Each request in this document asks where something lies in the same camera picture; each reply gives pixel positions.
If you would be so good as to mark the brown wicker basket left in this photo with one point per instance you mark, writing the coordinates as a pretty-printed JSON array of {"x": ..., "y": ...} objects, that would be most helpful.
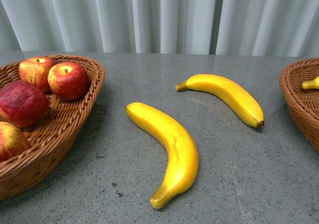
[{"x": 53, "y": 136}]

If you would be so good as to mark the yellow banana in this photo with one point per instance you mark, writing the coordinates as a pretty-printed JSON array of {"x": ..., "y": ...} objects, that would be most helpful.
[
  {"x": 183, "y": 157},
  {"x": 236, "y": 97},
  {"x": 311, "y": 84}
]

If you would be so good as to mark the yellow banana in basket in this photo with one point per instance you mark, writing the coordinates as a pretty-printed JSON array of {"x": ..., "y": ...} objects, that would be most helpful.
[{"x": 311, "y": 84}]

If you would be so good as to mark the brown wicker basket right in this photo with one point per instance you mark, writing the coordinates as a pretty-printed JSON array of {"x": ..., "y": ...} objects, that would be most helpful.
[{"x": 303, "y": 105}]

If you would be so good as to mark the dark red apple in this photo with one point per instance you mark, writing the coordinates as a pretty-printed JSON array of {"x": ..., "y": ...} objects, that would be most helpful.
[{"x": 22, "y": 104}]

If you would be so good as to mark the red yellow apple back left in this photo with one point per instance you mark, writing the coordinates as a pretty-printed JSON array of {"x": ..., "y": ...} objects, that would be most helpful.
[{"x": 35, "y": 70}]

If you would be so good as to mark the white pleated curtain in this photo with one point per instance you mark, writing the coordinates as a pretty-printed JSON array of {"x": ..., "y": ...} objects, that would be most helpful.
[{"x": 220, "y": 27}]

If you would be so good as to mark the brown wicker basket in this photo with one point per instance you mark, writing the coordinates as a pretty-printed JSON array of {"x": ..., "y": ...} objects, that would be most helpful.
[
  {"x": 303, "y": 105},
  {"x": 53, "y": 136}
]

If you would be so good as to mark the red apple yellow top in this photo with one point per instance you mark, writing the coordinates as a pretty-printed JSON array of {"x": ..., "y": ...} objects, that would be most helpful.
[{"x": 12, "y": 141}]

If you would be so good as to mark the red yellow apple back right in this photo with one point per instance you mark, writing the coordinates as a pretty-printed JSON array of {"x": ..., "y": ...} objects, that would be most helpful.
[{"x": 68, "y": 80}]

